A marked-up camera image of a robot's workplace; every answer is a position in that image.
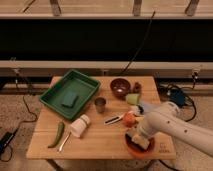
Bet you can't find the whiteboard eraser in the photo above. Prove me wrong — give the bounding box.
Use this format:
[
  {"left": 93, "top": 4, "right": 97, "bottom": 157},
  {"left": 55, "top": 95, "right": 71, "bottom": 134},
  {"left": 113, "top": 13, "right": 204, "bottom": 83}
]
[{"left": 126, "top": 129, "right": 150, "bottom": 150}]

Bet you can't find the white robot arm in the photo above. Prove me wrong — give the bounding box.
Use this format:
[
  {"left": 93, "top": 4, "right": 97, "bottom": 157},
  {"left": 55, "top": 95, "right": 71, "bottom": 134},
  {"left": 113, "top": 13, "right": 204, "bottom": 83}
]
[{"left": 137, "top": 101, "right": 213, "bottom": 157}]

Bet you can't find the dark red bowl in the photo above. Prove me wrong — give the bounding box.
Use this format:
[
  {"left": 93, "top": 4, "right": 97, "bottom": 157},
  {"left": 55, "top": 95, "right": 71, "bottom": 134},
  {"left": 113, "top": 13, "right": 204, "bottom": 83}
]
[{"left": 110, "top": 78, "right": 131, "bottom": 98}]

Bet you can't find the small metal cup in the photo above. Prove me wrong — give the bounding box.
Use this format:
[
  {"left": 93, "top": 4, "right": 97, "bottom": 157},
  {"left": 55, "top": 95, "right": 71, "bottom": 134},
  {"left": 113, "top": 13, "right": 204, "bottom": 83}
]
[{"left": 94, "top": 97, "right": 106, "bottom": 113}]

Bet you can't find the light green cup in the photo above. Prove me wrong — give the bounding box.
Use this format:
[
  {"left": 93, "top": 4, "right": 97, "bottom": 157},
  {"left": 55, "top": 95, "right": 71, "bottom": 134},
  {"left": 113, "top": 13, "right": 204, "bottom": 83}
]
[{"left": 125, "top": 93, "right": 140, "bottom": 105}]

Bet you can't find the small brown figurine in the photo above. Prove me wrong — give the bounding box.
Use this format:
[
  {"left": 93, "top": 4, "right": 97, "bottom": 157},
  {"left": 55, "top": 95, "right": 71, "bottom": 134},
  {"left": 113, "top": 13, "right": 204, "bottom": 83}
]
[{"left": 133, "top": 82, "right": 142, "bottom": 93}]

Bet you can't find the green sponge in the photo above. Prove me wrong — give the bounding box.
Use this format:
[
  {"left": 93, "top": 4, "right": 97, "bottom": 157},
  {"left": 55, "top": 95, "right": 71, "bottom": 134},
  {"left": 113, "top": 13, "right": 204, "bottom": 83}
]
[{"left": 61, "top": 91, "right": 78, "bottom": 108}]

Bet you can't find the orange fruit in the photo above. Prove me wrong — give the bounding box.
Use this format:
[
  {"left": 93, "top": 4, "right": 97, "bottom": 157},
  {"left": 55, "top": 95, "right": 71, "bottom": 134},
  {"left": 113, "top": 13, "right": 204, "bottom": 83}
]
[{"left": 122, "top": 113, "right": 136, "bottom": 127}]

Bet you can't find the green plastic tray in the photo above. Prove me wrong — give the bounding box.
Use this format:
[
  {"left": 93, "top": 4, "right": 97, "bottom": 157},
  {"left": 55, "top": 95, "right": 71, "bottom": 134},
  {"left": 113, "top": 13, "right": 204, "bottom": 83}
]
[{"left": 40, "top": 70, "right": 100, "bottom": 121}]

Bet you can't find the blue cloth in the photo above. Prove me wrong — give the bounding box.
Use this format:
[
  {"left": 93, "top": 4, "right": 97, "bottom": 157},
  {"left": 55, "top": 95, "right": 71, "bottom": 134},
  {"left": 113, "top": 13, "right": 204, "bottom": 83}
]
[{"left": 139, "top": 101, "right": 158, "bottom": 113}]

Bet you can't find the white cylindrical cup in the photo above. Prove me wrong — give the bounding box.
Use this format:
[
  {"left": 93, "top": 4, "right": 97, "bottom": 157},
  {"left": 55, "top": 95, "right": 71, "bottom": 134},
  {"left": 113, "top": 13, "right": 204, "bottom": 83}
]
[{"left": 70, "top": 114, "right": 91, "bottom": 138}]

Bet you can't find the green chili pepper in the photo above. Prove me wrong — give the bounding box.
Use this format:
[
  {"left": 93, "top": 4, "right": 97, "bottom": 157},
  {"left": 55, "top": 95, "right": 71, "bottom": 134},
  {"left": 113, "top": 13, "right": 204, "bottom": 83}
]
[{"left": 48, "top": 122, "right": 65, "bottom": 148}]

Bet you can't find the orange bowl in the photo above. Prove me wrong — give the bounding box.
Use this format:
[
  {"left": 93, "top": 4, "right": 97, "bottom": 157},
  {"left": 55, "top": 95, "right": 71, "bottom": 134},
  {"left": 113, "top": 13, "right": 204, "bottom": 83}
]
[{"left": 125, "top": 135, "right": 155, "bottom": 159}]

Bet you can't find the blue device on floor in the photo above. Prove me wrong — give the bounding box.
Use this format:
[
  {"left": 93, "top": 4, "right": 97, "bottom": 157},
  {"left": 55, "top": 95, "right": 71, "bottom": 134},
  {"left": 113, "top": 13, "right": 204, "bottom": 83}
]
[{"left": 170, "top": 90, "right": 185, "bottom": 107}]

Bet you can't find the black power adapter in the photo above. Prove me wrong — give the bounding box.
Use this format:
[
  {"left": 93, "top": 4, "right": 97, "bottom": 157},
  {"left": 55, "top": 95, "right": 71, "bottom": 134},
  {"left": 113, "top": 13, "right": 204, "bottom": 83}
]
[{"left": 0, "top": 132, "right": 13, "bottom": 149}]

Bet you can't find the black hanging cable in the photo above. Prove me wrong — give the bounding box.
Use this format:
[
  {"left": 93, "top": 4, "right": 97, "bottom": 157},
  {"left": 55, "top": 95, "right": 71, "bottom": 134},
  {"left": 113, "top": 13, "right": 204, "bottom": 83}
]
[{"left": 118, "top": 10, "right": 157, "bottom": 77}]

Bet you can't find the black handled knife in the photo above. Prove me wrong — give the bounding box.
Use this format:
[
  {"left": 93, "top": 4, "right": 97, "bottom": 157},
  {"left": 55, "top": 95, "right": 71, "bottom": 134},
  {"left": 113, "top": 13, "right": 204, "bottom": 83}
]
[{"left": 104, "top": 115, "right": 124, "bottom": 125}]

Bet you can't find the black cable right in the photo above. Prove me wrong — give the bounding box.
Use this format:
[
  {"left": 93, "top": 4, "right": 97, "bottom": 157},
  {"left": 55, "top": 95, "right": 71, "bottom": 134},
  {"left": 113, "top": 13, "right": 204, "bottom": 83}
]
[{"left": 159, "top": 75, "right": 198, "bottom": 122}]

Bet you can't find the black floor cable left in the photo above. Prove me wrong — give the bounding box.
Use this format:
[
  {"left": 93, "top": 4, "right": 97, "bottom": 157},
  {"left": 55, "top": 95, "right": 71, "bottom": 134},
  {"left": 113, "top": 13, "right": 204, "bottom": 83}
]
[{"left": 0, "top": 68, "right": 39, "bottom": 163}]

